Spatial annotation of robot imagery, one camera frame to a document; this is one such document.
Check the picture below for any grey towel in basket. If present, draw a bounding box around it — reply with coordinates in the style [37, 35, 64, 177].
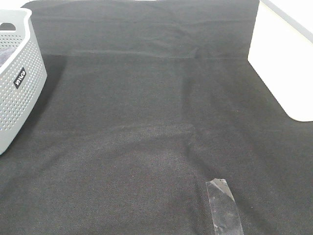
[0, 47, 15, 73]

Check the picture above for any black table cloth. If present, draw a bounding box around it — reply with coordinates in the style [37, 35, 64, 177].
[0, 0, 313, 235]

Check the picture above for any clear adhesive tape strip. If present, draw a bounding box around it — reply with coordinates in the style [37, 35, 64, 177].
[206, 178, 244, 235]

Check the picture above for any grey perforated laundry basket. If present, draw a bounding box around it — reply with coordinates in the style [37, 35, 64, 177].
[0, 8, 47, 153]

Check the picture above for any white plastic storage bin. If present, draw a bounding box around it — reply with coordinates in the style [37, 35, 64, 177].
[247, 0, 313, 122]

